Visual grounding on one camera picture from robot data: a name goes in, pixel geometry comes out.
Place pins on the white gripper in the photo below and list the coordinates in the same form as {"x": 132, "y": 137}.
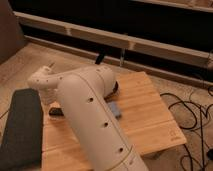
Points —
{"x": 48, "y": 96}

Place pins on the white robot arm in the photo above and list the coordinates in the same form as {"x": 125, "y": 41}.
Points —
{"x": 81, "y": 95}

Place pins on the wooden shelf rail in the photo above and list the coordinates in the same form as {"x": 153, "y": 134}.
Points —
{"x": 144, "y": 46}

